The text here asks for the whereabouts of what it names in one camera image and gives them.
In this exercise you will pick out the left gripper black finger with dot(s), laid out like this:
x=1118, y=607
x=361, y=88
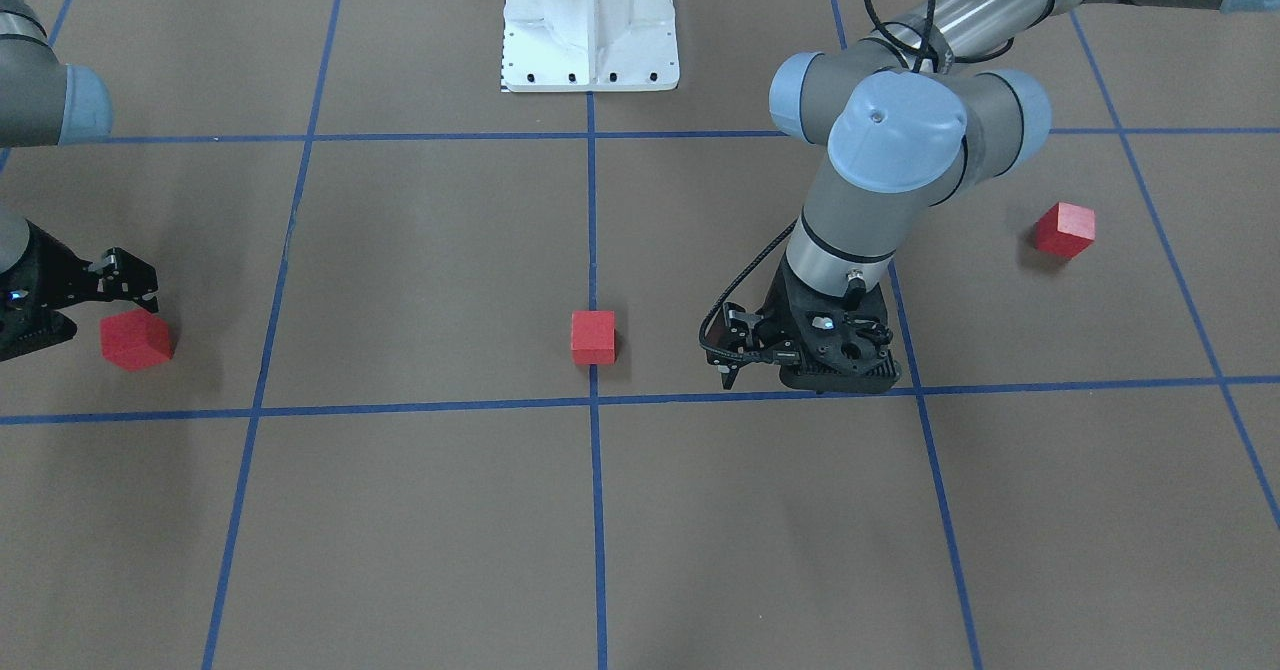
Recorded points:
x=728, y=372

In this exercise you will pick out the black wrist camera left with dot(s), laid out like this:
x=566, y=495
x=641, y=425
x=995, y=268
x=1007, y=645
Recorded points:
x=730, y=338

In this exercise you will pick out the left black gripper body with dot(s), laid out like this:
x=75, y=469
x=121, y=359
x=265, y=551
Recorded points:
x=779, y=312

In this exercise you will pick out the red block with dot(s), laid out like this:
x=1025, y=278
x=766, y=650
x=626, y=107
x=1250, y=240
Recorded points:
x=1066, y=230
x=136, y=340
x=593, y=338

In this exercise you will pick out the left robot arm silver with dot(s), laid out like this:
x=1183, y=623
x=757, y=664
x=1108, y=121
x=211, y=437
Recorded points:
x=902, y=134

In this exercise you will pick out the white pedestal column base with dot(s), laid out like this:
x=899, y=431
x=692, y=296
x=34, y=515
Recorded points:
x=581, y=46

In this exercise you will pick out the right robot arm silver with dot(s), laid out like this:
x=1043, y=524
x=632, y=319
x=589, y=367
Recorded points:
x=44, y=103

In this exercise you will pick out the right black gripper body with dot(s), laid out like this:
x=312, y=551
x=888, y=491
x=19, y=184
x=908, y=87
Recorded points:
x=40, y=272

